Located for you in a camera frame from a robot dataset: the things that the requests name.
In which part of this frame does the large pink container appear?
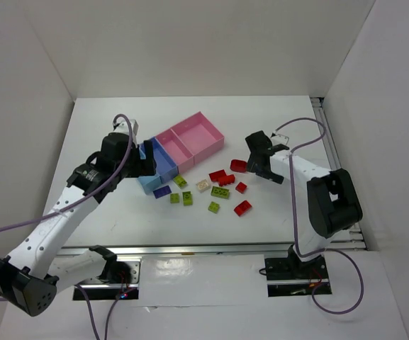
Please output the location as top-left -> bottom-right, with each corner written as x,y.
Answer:
172,112 -> 225,164

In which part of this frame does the red curved lego brick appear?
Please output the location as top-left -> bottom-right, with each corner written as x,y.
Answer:
234,200 -> 252,217

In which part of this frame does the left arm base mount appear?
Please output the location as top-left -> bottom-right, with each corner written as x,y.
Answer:
79,256 -> 141,301

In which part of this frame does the light blue container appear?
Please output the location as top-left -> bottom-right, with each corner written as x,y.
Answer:
138,174 -> 162,195

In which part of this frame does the front aluminium rail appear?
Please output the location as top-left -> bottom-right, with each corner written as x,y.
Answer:
57,240 -> 366,257

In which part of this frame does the aluminium rail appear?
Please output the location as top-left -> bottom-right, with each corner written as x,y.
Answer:
57,240 -> 366,257
310,96 -> 364,245

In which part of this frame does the green curved lego upside-down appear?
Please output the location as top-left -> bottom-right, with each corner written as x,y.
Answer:
182,191 -> 193,206

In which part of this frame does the right side aluminium rail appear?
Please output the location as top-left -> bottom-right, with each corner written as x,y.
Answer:
310,96 -> 364,245

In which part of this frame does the red 2x4 lego brick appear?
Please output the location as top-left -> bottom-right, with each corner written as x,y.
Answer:
209,169 -> 226,182

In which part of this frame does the green lego near blue box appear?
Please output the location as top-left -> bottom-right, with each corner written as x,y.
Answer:
173,174 -> 187,188

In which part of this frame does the red lego with side studs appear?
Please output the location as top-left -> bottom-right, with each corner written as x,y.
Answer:
218,174 -> 235,186

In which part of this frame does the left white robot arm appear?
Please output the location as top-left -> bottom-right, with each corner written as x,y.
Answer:
0,132 -> 156,317

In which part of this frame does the narrow pink container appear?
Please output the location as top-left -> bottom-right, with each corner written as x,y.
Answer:
156,129 -> 194,174

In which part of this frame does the green 2x2 lego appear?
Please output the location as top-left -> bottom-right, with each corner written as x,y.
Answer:
208,201 -> 220,214
169,193 -> 180,204

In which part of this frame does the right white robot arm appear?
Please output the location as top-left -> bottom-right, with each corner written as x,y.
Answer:
245,130 -> 363,272

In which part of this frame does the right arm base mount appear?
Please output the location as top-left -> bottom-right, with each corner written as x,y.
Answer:
258,256 -> 332,298

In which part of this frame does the purple 2x4 lego brick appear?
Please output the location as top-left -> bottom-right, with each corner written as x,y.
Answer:
153,186 -> 172,199

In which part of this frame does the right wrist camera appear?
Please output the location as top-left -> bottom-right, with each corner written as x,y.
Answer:
270,134 -> 289,146

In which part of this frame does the white lego brick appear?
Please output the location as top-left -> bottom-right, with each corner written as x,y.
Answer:
196,179 -> 211,193

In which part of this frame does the dark blue container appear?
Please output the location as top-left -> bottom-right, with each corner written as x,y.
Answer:
150,137 -> 179,184

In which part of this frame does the small red lego brick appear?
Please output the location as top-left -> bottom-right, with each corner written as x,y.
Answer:
235,182 -> 247,193

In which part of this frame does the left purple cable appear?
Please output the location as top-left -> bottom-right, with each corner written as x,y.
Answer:
0,113 -> 136,340

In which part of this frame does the green 2x4 lego brick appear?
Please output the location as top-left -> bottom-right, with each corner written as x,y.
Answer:
211,186 -> 230,200

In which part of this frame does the red curved decorated lego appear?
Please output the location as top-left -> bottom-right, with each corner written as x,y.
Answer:
230,159 -> 247,173

